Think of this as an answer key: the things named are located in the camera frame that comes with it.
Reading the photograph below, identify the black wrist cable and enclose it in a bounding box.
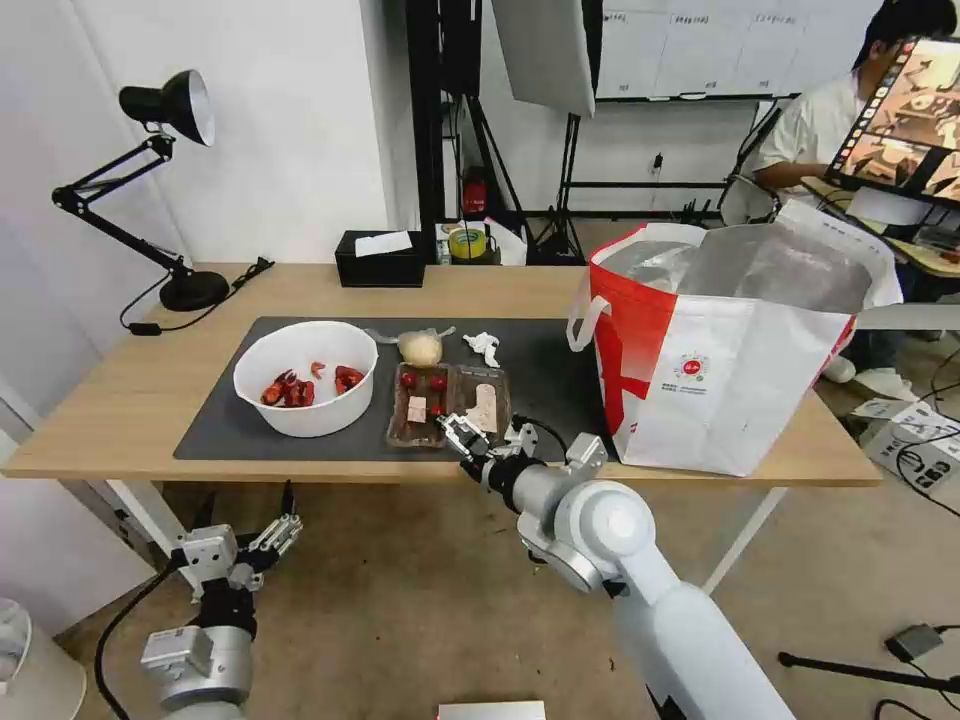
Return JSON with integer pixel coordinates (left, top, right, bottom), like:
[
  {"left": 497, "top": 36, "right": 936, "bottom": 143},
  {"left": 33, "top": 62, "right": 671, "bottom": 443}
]
[
  {"left": 524, "top": 421, "right": 571, "bottom": 465},
  {"left": 92, "top": 560, "right": 205, "bottom": 720}
]

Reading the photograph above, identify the clear plastic food tray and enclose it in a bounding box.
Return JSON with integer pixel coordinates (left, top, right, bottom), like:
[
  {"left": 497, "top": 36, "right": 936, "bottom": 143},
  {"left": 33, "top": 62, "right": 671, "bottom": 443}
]
[{"left": 385, "top": 361, "right": 517, "bottom": 451}]

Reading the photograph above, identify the wooden side desk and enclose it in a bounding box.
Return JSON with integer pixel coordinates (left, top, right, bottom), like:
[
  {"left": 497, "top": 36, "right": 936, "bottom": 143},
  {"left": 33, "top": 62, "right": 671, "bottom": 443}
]
[{"left": 800, "top": 175, "right": 960, "bottom": 280}]

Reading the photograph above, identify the white printed cardboard box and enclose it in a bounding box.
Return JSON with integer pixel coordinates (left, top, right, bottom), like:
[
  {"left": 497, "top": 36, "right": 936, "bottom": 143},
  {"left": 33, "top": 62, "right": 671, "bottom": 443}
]
[{"left": 850, "top": 398, "right": 960, "bottom": 494}]

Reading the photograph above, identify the red fire extinguisher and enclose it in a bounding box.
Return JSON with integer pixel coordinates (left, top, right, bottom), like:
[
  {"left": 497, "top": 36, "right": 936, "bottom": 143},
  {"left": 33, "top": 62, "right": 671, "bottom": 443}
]
[{"left": 461, "top": 165, "right": 490, "bottom": 217}]

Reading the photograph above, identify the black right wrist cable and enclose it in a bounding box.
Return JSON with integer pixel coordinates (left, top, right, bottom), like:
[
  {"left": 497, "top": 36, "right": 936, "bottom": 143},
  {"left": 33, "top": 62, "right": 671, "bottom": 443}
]
[{"left": 524, "top": 421, "right": 571, "bottom": 465}]

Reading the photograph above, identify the white round bowl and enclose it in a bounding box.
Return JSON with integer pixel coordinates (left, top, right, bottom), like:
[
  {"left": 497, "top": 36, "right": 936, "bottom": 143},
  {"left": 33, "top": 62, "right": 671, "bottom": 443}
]
[{"left": 233, "top": 320, "right": 380, "bottom": 439}]

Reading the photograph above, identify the black desk lamp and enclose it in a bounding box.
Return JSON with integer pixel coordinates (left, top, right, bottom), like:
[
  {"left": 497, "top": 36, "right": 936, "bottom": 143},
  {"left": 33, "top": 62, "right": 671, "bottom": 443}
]
[{"left": 50, "top": 68, "right": 231, "bottom": 313}]

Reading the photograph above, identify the computer monitor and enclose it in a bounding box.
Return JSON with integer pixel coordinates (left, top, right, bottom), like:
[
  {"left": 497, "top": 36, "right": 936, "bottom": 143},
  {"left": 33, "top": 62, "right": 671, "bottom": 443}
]
[{"left": 823, "top": 32, "right": 960, "bottom": 205}]

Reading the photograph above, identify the bun in clear wrap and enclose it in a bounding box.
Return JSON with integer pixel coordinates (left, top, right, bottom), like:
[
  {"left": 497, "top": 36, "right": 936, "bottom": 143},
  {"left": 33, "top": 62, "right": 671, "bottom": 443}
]
[{"left": 364, "top": 323, "right": 458, "bottom": 370}]

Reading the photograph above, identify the white rounded robot shell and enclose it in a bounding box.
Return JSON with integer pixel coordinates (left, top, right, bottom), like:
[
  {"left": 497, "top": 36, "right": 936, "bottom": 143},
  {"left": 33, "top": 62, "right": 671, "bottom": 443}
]
[{"left": 0, "top": 597, "right": 88, "bottom": 720}]

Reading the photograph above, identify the office chair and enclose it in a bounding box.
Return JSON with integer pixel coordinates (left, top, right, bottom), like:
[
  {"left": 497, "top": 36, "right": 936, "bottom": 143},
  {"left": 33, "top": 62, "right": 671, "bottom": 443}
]
[{"left": 718, "top": 170, "right": 783, "bottom": 228}]

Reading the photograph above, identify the black lamp power cable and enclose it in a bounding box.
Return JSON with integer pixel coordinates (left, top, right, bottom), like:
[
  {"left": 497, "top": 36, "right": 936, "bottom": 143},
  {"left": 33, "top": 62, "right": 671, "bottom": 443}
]
[{"left": 119, "top": 257, "right": 276, "bottom": 337}]

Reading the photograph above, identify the person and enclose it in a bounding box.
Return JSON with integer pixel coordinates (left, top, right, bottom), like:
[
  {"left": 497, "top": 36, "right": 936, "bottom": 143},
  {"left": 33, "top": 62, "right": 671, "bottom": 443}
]
[{"left": 751, "top": 0, "right": 960, "bottom": 404}]

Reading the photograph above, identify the grey power adapter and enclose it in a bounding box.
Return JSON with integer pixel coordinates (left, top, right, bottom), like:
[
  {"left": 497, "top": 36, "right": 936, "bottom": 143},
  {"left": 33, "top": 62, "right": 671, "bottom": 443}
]
[{"left": 884, "top": 624, "right": 946, "bottom": 663}]

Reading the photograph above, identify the black desk mat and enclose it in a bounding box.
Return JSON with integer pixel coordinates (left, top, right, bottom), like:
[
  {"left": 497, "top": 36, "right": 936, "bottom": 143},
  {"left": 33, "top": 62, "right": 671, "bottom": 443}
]
[{"left": 173, "top": 315, "right": 622, "bottom": 463}]

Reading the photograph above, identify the whiteboard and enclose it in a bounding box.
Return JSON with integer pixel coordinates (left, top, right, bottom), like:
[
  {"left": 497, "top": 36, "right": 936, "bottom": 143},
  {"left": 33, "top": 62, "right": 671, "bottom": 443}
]
[{"left": 596, "top": 0, "right": 888, "bottom": 103}]

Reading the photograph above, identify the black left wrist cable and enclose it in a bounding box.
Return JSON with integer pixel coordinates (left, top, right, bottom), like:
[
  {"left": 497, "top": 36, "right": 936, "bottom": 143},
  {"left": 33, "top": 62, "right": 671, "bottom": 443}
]
[{"left": 92, "top": 560, "right": 205, "bottom": 720}]

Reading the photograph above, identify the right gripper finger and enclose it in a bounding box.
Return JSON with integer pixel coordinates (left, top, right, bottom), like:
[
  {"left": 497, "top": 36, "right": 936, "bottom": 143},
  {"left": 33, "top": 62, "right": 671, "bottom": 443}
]
[
  {"left": 490, "top": 422, "right": 541, "bottom": 461},
  {"left": 436, "top": 411, "right": 490, "bottom": 463}
]

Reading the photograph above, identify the yellow green tape roll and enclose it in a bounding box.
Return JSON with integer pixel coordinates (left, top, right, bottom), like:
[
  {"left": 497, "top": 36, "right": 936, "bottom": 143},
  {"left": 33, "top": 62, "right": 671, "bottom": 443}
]
[{"left": 449, "top": 227, "right": 490, "bottom": 263}]

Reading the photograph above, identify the black floor stand leg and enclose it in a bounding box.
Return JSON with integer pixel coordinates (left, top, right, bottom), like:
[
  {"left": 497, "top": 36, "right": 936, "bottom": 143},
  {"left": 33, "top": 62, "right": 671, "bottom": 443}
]
[{"left": 777, "top": 650, "right": 960, "bottom": 693}]

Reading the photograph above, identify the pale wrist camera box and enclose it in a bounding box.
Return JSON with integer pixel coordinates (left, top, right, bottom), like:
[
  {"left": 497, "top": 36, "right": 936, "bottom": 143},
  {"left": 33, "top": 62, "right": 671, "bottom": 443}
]
[{"left": 180, "top": 524, "right": 241, "bottom": 592}]

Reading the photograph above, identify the crumpled white tissue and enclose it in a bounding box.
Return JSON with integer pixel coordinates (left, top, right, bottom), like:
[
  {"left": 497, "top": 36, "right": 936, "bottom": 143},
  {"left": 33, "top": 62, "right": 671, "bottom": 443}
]
[{"left": 461, "top": 331, "right": 505, "bottom": 369}]

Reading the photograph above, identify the large red crayfish shell pile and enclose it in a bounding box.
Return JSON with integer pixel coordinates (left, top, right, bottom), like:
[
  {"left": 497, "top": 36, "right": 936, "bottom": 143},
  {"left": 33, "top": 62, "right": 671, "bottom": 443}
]
[{"left": 260, "top": 366, "right": 317, "bottom": 409}]

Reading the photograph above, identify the black metal frame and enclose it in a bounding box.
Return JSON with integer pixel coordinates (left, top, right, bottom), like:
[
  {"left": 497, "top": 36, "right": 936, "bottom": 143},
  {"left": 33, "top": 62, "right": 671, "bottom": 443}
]
[{"left": 404, "top": 0, "right": 483, "bottom": 265}]

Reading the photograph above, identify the black tissue box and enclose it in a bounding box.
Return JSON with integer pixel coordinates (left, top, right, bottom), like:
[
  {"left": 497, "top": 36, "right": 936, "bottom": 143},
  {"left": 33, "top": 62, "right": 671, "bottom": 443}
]
[{"left": 334, "top": 229, "right": 427, "bottom": 289}]

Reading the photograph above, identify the white table leg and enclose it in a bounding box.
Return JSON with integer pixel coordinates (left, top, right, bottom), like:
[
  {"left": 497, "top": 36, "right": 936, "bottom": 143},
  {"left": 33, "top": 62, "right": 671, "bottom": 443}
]
[
  {"left": 703, "top": 485, "right": 790, "bottom": 595},
  {"left": 103, "top": 478, "right": 187, "bottom": 575}
]

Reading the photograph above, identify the pale speckled food slice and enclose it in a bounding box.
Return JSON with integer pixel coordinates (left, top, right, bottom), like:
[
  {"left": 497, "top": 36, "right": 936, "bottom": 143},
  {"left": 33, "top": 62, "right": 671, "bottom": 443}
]
[{"left": 467, "top": 383, "right": 502, "bottom": 434}]

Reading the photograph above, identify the red white takeout bag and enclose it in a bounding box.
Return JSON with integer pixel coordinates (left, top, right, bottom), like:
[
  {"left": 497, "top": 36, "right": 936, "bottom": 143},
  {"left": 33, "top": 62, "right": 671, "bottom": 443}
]
[{"left": 566, "top": 200, "right": 906, "bottom": 478}]

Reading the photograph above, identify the black light stand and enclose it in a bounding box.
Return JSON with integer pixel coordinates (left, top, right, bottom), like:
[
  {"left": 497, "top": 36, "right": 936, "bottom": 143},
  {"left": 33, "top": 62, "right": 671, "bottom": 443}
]
[{"left": 517, "top": 112, "right": 590, "bottom": 266}]

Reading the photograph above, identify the white softbox light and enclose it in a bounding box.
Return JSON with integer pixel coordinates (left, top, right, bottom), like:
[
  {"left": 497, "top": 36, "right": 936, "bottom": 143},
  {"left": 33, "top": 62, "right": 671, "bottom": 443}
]
[{"left": 490, "top": 0, "right": 599, "bottom": 118}]

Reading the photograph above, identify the white robot front shell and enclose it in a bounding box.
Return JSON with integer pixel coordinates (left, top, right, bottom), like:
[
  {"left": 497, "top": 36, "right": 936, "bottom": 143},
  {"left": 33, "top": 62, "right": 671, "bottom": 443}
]
[{"left": 437, "top": 700, "right": 547, "bottom": 720}]

